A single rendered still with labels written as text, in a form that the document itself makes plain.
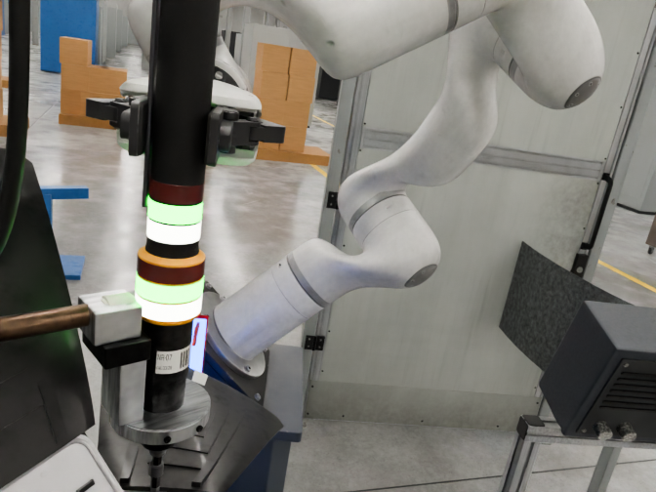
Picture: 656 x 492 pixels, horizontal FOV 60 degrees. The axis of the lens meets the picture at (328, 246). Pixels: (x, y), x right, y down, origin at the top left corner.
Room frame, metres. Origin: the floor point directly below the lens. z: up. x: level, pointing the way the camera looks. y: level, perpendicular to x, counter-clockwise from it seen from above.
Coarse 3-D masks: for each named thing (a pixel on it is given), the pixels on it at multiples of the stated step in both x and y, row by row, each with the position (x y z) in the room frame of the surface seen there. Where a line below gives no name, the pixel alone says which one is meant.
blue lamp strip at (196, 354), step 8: (200, 320) 0.69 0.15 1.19; (200, 328) 0.69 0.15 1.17; (192, 336) 0.69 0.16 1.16; (200, 336) 0.69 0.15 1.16; (200, 344) 0.69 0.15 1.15; (192, 352) 0.69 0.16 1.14; (200, 352) 0.69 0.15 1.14; (192, 360) 0.69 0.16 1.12; (200, 360) 0.69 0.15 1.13; (192, 368) 0.69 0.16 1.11; (200, 368) 0.69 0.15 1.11
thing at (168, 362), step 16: (192, 320) 0.35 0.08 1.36; (160, 336) 0.33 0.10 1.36; (176, 336) 0.34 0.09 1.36; (160, 352) 0.33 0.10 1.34; (176, 352) 0.34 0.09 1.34; (160, 368) 0.33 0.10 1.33; (176, 368) 0.34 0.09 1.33; (160, 384) 0.33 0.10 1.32; (176, 384) 0.34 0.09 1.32; (144, 400) 0.34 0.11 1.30; (160, 400) 0.34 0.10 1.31; (176, 400) 0.34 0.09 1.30; (160, 448) 0.34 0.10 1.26
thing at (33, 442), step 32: (0, 160) 0.41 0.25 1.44; (32, 192) 0.41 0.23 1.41; (32, 224) 0.39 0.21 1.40; (0, 256) 0.36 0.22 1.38; (32, 256) 0.37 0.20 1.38; (0, 288) 0.34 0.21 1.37; (32, 288) 0.35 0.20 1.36; (64, 288) 0.37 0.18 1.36; (0, 352) 0.31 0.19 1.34; (32, 352) 0.32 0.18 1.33; (64, 352) 0.34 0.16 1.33; (0, 384) 0.30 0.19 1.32; (32, 384) 0.31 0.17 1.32; (64, 384) 0.32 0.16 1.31; (0, 416) 0.29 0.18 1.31; (32, 416) 0.30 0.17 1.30; (64, 416) 0.31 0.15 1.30; (0, 448) 0.28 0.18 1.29; (32, 448) 0.29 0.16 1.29; (0, 480) 0.27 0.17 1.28
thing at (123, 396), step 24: (96, 312) 0.31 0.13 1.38; (120, 312) 0.31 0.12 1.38; (96, 336) 0.30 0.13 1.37; (120, 336) 0.31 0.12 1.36; (144, 336) 0.33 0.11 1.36; (120, 360) 0.31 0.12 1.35; (144, 360) 0.33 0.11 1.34; (120, 384) 0.32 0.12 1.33; (144, 384) 0.33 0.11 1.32; (192, 384) 0.38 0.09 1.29; (120, 408) 0.32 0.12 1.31; (192, 408) 0.35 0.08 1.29; (120, 432) 0.32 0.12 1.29; (144, 432) 0.32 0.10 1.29; (168, 432) 0.32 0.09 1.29; (192, 432) 0.33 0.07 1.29
